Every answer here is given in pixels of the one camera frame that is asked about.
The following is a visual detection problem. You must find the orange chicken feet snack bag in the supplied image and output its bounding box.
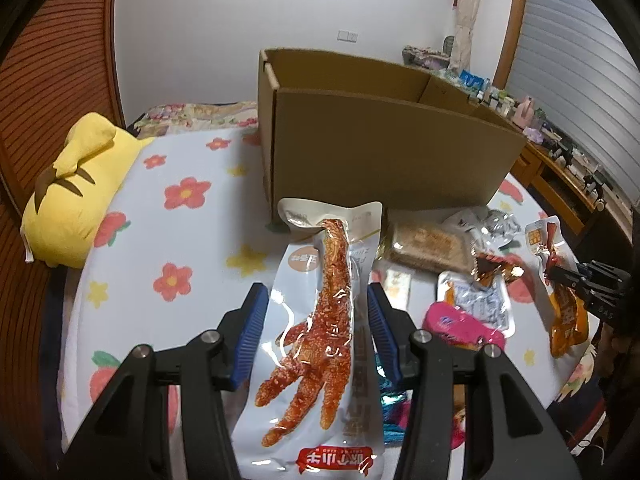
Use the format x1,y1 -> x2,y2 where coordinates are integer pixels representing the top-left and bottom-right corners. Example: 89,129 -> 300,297
525,216 -> 589,359

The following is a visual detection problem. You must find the amber foil candy wrapper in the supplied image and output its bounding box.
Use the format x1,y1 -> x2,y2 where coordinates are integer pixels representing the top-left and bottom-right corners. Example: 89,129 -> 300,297
474,252 -> 525,287

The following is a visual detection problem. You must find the pink chicken snack packet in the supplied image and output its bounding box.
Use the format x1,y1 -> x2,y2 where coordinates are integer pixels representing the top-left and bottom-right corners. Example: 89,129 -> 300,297
422,301 -> 506,350

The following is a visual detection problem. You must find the white chicken feet snack bag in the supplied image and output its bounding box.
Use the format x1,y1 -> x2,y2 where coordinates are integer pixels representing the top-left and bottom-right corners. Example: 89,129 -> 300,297
232,198 -> 384,479

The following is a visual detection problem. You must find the silver foil snack packet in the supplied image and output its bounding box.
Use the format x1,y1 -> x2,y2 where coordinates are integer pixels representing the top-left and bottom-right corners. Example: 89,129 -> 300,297
444,207 -> 521,255

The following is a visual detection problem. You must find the right hand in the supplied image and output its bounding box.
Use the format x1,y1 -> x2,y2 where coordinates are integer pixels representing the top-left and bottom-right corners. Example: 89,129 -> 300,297
594,324 -> 639,378

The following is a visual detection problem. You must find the wooden sideboard cabinet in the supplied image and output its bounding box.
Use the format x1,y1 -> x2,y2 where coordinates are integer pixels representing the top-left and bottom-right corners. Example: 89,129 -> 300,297
512,142 -> 632,240

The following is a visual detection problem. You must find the white blue small snack packet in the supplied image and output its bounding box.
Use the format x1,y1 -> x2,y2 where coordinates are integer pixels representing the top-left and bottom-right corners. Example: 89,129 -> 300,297
436,271 -> 515,338

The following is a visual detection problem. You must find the teal candy wrapper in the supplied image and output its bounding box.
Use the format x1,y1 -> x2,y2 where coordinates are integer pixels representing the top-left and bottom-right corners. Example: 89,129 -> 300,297
375,356 -> 410,448

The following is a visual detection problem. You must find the brown cracker pack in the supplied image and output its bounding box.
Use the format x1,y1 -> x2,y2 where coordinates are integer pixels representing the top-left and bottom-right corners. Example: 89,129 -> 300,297
383,221 -> 476,275

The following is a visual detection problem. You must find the pink bottle on cabinet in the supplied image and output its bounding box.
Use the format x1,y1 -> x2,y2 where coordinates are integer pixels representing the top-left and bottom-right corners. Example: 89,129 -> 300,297
512,96 -> 535,129

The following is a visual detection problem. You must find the small white biscuit packet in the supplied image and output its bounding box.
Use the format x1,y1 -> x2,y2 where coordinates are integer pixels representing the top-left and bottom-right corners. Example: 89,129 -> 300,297
383,268 -> 412,311

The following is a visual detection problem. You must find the grey window blind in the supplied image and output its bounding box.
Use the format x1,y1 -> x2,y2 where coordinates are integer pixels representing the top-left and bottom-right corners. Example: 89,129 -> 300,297
506,0 -> 639,203

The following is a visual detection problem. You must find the blue box on cabinet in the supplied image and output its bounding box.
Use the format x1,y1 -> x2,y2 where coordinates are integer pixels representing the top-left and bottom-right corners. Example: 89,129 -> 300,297
459,70 -> 485,92

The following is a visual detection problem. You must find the yellow pikachu plush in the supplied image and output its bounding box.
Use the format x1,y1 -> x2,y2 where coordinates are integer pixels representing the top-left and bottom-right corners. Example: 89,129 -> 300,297
20,112 -> 153,269

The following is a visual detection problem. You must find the folded patterned cloth pile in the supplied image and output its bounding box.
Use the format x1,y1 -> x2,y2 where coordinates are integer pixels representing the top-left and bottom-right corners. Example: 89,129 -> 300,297
402,46 -> 449,70

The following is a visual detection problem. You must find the brown cardboard box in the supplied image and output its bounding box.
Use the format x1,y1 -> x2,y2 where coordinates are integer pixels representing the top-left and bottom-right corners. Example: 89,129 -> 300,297
257,48 -> 527,214

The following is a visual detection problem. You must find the beige curtain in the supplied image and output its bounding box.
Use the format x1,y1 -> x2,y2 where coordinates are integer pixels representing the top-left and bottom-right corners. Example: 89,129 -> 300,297
449,0 -> 482,73

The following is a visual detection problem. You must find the wooden louvered wardrobe door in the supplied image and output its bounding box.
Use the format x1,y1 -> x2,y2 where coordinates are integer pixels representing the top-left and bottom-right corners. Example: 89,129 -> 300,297
1,0 -> 124,335

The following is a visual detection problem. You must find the white wall switch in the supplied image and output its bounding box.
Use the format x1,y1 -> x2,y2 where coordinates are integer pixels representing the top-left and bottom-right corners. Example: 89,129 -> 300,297
337,30 -> 358,44

